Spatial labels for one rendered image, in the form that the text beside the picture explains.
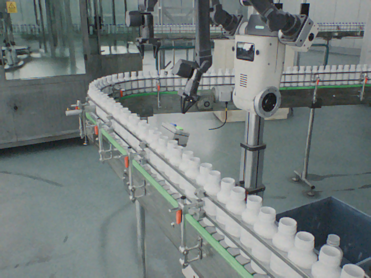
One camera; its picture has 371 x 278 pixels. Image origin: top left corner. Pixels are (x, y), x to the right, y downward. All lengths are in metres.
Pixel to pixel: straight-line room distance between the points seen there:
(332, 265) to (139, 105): 2.28
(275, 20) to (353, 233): 0.86
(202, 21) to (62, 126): 3.30
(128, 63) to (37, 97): 2.60
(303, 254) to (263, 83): 1.10
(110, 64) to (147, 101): 3.69
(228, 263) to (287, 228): 0.24
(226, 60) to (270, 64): 3.59
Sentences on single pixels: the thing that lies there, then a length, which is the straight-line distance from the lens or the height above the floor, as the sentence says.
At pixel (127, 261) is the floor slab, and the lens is 2.60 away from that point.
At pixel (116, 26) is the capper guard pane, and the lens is 6.53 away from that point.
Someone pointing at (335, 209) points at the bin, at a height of 0.90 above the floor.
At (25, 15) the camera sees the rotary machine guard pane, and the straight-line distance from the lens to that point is 4.34.
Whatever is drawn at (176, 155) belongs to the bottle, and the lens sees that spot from 1.22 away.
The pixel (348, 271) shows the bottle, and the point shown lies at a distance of 0.77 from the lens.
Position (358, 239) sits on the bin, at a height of 0.84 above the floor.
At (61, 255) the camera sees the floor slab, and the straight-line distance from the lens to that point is 2.77.
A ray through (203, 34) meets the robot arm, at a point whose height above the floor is 1.52.
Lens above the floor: 1.61
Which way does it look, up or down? 20 degrees down
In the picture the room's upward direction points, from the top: straight up
